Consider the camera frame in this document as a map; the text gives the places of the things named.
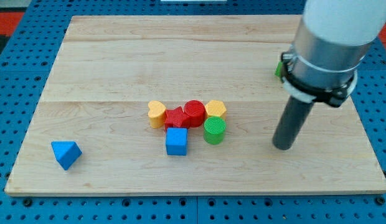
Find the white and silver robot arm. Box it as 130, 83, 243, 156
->
292, 0, 386, 89

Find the red star block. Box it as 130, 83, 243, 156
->
164, 106, 191, 131

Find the green star block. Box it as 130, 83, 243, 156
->
275, 61, 283, 78

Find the red cylinder block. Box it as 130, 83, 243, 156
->
184, 100, 205, 128

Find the yellow hexagon block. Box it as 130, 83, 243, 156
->
205, 100, 227, 120

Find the green cylinder block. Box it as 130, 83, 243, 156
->
204, 116, 227, 145

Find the blue cube block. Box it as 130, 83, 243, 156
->
165, 128, 188, 156

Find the yellow heart block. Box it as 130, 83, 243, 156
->
148, 100, 166, 129

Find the light wooden board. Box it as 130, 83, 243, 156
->
5, 15, 386, 197

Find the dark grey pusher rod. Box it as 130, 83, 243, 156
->
272, 96, 314, 150

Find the blue triangle block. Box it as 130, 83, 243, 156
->
51, 141, 82, 170

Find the black and white clamp ring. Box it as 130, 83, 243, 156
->
280, 46, 359, 108

